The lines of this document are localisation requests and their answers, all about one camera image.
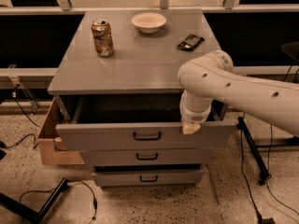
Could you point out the white paper bowl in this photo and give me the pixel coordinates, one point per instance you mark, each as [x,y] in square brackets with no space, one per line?
[148,22]

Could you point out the black stand leg right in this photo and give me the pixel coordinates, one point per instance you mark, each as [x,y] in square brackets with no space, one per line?
[264,174]

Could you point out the grey drawer cabinet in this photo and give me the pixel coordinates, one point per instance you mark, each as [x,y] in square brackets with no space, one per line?
[140,65]

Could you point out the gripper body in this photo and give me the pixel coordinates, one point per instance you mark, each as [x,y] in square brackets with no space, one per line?
[195,116]

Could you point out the crumpled orange soda can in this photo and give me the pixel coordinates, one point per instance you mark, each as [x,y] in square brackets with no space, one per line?
[102,38]

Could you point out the black snack packet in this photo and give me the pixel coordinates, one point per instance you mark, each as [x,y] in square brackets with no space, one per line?
[191,42]

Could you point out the cardboard box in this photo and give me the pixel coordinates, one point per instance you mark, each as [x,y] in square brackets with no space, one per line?
[51,147]

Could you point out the grey top drawer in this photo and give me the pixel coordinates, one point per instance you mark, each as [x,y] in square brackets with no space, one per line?
[136,122]

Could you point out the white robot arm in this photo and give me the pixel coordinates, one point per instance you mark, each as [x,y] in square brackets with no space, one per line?
[210,78]

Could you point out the metal window railing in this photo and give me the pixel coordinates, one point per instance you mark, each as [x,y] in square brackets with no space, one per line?
[149,0]

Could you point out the black stand leg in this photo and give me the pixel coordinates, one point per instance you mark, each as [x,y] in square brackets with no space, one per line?
[34,213]
[264,174]

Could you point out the grey drawer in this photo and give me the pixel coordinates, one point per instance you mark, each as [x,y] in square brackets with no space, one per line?
[136,122]
[135,178]
[147,157]

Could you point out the grey middle drawer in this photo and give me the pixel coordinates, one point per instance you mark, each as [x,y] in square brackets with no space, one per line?
[147,157]

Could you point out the black stand leg left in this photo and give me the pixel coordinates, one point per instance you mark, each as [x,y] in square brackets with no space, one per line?
[34,213]

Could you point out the black chair edge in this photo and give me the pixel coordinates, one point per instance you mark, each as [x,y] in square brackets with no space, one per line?
[291,49]

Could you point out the grey bottom drawer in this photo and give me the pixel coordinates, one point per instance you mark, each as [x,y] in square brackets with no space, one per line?
[135,178]

